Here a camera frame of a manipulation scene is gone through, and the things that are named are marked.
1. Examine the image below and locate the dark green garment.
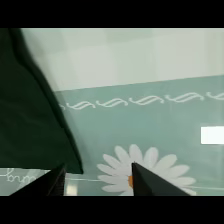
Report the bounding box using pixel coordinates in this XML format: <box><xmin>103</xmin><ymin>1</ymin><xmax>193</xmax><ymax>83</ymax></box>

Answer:
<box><xmin>0</xmin><ymin>28</ymin><xmax>84</xmax><ymax>175</ymax></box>

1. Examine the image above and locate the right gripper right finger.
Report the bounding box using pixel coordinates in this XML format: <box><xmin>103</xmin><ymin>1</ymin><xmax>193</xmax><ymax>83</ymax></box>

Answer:
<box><xmin>131</xmin><ymin>162</ymin><xmax>190</xmax><ymax>197</ymax></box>

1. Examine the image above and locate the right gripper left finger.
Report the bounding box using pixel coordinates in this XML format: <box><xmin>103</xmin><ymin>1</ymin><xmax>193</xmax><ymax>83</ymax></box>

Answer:
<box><xmin>8</xmin><ymin>162</ymin><xmax>67</xmax><ymax>197</ymax></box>

